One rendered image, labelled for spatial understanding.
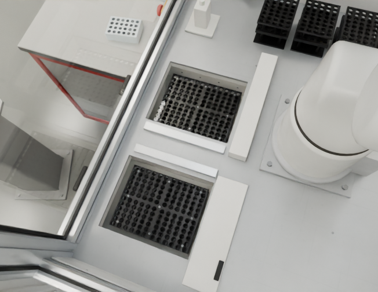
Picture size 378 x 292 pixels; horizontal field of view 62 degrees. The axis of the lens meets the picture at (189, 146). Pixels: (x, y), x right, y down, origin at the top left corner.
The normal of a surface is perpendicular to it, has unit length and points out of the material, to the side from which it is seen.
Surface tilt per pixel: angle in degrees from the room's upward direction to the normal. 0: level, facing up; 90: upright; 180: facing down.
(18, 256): 90
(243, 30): 0
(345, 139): 73
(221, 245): 0
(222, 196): 0
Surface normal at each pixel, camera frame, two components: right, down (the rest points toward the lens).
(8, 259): 0.94, 0.30
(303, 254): -0.06, -0.34
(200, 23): -0.33, 0.89
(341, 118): -0.34, 0.76
